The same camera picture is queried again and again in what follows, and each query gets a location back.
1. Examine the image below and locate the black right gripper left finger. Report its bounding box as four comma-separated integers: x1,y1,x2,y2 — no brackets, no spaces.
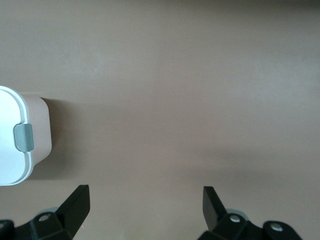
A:
14,184,91,240

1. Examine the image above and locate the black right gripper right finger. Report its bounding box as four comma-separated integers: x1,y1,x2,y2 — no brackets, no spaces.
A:
198,186,302,240

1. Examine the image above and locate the pink plastic storage box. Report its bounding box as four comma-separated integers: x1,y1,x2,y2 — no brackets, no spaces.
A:
21,94,53,167

